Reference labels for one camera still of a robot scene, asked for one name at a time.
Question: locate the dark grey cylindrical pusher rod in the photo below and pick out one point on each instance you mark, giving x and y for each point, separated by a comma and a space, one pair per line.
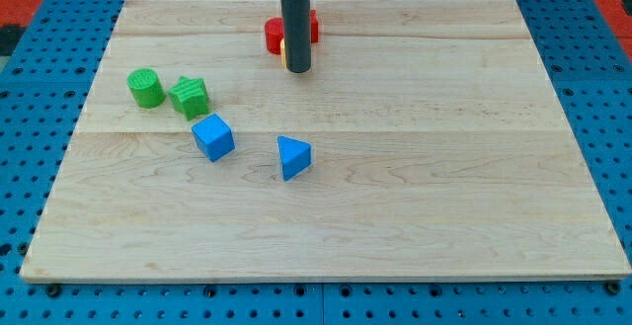
297, 34

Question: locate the red block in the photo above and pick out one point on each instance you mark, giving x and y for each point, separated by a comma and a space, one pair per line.
274, 32

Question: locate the light wooden board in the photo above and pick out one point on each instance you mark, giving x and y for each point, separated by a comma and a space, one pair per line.
440, 153

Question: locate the blue triangular prism block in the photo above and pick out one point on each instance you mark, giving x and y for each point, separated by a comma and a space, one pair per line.
294, 155

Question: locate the yellow block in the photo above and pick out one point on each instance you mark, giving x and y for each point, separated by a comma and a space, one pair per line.
282, 53

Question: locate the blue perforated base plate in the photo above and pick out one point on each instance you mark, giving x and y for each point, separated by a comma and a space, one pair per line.
46, 81

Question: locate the green cylinder block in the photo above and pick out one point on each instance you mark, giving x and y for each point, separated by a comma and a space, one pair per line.
145, 87

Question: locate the blue cube block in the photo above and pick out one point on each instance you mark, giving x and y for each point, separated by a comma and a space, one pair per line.
213, 137

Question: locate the green star block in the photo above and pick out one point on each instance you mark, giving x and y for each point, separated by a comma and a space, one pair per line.
189, 97

